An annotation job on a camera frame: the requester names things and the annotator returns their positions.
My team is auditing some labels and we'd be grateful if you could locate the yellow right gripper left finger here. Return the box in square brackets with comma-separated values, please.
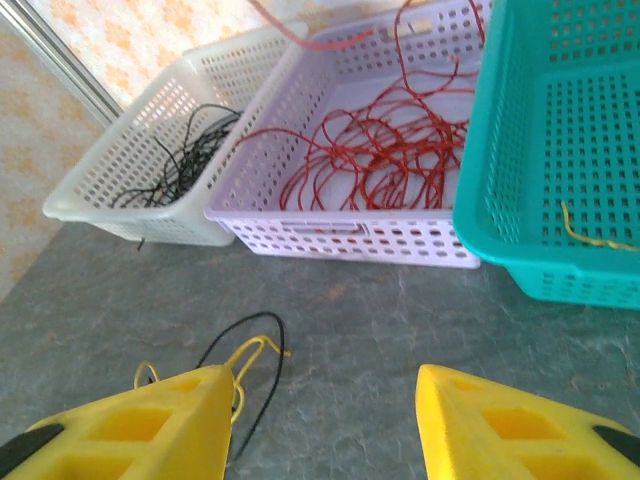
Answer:
[0, 363, 237, 480]

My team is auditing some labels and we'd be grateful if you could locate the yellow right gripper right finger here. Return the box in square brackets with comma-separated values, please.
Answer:
[416, 363, 640, 480]

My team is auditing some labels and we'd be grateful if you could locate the yellow cable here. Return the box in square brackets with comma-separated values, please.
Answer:
[134, 335, 292, 421]
[559, 199, 640, 251]

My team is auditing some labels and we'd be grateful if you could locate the lilac plastic basket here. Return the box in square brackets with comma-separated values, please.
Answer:
[204, 0, 494, 271]

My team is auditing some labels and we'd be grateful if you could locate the white plastic basket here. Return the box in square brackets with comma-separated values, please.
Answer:
[42, 22, 309, 249]

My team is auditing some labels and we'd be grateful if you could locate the teal plastic basket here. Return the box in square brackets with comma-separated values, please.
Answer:
[452, 0, 640, 311]

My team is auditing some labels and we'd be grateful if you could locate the black cable pile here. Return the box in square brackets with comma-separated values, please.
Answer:
[109, 102, 246, 210]

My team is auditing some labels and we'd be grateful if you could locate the red cable pile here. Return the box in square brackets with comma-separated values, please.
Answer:
[234, 0, 481, 214]

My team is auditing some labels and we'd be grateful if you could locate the aluminium frame post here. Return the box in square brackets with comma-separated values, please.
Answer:
[0, 0, 124, 124]

